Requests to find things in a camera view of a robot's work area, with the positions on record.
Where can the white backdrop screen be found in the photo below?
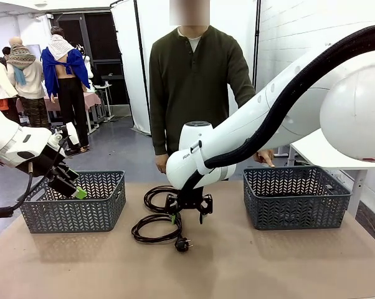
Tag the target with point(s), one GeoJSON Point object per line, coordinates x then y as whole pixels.
{"type": "Point", "coordinates": [128, 62]}

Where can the small white side table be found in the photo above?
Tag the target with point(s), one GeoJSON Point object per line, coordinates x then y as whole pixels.
{"type": "Point", "coordinates": [105, 93]}

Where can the table with pink cloth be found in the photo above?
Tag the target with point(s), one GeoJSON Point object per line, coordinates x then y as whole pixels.
{"type": "Point", "coordinates": [92, 99]}

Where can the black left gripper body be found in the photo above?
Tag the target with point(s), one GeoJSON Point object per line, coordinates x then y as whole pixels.
{"type": "Point", "coordinates": [55, 165]}

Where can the person's right forearm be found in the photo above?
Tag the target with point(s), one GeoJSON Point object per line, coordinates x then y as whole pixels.
{"type": "Point", "coordinates": [160, 134]}

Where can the bare white mannequin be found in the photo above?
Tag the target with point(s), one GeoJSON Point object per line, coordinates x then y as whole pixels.
{"type": "Point", "coordinates": [87, 62]}

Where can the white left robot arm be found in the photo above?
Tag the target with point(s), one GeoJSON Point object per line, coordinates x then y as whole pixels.
{"type": "Point", "coordinates": [7, 143]}

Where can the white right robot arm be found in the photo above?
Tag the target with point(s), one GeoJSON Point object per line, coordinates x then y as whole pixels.
{"type": "Point", "coordinates": [237, 130]}

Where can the person's right hand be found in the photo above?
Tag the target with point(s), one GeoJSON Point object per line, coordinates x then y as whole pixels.
{"type": "Point", "coordinates": [160, 163]}

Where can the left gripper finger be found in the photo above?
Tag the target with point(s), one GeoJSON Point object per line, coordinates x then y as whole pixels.
{"type": "Point", "coordinates": [69, 177]}
{"type": "Point", "coordinates": [72, 191]}

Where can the mannequin with patterned scarf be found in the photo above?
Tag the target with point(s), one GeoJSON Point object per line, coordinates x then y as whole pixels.
{"type": "Point", "coordinates": [31, 81]}

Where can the black backdrop stand pole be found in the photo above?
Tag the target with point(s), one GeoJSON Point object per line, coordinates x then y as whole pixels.
{"type": "Point", "coordinates": [143, 71]}
{"type": "Point", "coordinates": [255, 46]}

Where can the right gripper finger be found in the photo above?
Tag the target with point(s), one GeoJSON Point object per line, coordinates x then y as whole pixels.
{"type": "Point", "coordinates": [172, 205]}
{"type": "Point", "coordinates": [207, 204]}

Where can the mannequin with blue jacket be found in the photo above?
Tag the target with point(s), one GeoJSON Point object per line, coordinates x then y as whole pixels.
{"type": "Point", "coordinates": [66, 102]}

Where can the person in green sweater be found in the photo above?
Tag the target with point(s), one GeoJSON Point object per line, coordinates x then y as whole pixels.
{"type": "Point", "coordinates": [187, 93]}

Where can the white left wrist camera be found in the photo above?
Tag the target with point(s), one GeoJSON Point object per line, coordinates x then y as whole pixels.
{"type": "Point", "coordinates": [73, 134]}

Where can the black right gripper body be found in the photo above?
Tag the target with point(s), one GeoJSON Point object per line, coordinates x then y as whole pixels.
{"type": "Point", "coordinates": [190, 202]}

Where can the black-haired background person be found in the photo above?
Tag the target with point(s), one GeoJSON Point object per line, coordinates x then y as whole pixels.
{"type": "Point", "coordinates": [6, 52]}

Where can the dark glass doorway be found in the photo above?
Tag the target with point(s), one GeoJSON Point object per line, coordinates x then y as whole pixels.
{"type": "Point", "coordinates": [103, 40]}

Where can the grey perforated plastic basket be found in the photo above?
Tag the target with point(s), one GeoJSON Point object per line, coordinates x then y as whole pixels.
{"type": "Point", "coordinates": [81, 215]}
{"type": "Point", "coordinates": [299, 215]}

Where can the person's left hand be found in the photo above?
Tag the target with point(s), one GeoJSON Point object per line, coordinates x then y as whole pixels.
{"type": "Point", "coordinates": [265, 157]}

